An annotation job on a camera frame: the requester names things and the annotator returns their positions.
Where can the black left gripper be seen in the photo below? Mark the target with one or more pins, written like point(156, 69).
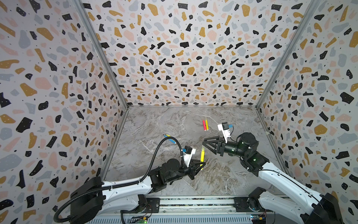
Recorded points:
point(194, 164)

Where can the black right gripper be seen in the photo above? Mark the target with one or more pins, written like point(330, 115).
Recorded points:
point(220, 146)

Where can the pink highlighter pen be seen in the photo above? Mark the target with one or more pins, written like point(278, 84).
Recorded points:
point(204, 125)

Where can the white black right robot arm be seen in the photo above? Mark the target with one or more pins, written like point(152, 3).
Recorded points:
point(303, 205)

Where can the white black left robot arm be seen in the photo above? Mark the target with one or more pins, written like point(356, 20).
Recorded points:
point(97, 197)

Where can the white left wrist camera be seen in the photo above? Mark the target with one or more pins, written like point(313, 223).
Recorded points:
point(188, 152)

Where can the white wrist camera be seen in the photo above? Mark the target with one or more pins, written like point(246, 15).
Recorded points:
point(188, 152)
point(225, 128)

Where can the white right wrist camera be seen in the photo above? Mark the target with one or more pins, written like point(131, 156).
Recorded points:
point(225, 128)

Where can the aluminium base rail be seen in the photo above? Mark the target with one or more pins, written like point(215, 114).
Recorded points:
point(207, 210)

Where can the metal corner post left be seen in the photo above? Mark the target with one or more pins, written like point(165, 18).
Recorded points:
point(98, 48)

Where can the metal corner post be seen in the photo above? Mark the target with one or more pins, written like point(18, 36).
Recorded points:
point(312, 7)
point(98, 48)

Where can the metal corner post right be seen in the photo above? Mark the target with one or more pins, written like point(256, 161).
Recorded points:
point(312, 7)

